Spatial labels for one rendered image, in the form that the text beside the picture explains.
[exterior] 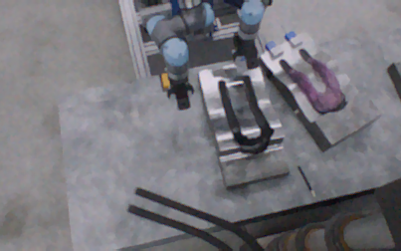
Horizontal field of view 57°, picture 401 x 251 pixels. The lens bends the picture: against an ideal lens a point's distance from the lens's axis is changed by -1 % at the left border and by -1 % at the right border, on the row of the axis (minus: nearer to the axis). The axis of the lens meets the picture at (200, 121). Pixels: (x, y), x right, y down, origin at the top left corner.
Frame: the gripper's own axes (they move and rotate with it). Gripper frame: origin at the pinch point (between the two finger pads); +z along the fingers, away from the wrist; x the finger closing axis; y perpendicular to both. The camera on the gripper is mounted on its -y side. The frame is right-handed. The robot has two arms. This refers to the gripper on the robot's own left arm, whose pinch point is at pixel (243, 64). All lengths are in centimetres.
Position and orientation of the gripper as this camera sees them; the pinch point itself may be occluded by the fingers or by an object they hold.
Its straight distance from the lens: 160.2
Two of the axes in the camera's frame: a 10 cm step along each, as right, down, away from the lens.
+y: -2.2, -9.1, 3.5
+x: -9.7, 2.1, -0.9
